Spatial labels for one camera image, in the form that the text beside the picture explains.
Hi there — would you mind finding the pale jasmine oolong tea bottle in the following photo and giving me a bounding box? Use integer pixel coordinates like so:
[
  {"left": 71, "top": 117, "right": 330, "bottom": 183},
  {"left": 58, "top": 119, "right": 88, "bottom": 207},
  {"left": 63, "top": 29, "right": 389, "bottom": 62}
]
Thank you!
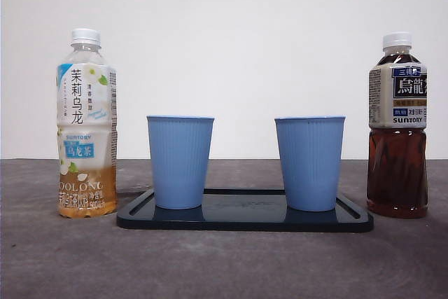
[{"left": 55, "top": 28, "right": 118, "bottom": 219}]

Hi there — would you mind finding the dark oolong tea bottle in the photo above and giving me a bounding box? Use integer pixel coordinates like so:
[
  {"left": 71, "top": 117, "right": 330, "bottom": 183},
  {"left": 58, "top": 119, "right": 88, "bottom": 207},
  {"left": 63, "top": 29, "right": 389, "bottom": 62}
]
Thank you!
[{"left": 366, "top": 32, "right": 429, "bottom": 218}]

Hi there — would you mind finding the blue ribbed plastic cup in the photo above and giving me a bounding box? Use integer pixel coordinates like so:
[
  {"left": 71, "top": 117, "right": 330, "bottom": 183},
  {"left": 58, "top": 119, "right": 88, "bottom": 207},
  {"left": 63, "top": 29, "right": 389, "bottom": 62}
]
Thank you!
[
  {"left": 146, "top": 115, "right": 215, "bottom": 210},
  {"left": 274, "top": 115, "right": 347, "bottom": 212}
]

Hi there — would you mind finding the dark teal rectangular tray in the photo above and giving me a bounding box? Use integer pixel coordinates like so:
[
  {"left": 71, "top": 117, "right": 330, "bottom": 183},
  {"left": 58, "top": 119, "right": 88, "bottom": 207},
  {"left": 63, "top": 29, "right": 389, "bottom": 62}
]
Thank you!
[{"left": 115, "top": 188, "right": 375, "bottom": 232}]

